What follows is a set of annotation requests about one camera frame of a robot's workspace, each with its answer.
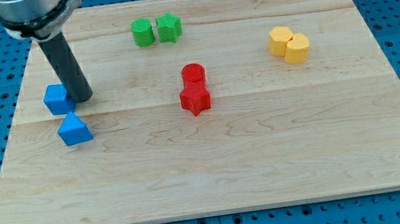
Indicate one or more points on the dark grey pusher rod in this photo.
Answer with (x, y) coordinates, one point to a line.
(66, 67)

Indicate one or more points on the wooden board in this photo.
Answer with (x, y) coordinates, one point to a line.
(277, 134)

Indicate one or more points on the yellow heart block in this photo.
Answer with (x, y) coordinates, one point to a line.
(297, 49)

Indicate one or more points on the blue cube block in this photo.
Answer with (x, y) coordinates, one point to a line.
(57, 100)

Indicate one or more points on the green star block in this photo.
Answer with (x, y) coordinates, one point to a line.
(169, 27)

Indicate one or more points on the red star block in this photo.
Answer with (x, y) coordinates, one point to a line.
(195, 98)

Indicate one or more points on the yellow hexagon block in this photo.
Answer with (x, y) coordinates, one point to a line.
(278, 39)

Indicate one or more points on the blue triangle block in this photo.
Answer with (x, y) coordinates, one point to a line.
(73, 130)

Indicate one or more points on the green cylinder block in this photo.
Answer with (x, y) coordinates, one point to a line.
(142, 32)

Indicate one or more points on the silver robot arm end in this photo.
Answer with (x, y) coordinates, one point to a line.
(40, 20)

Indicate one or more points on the red cylinder block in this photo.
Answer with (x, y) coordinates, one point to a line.
(193, 75)

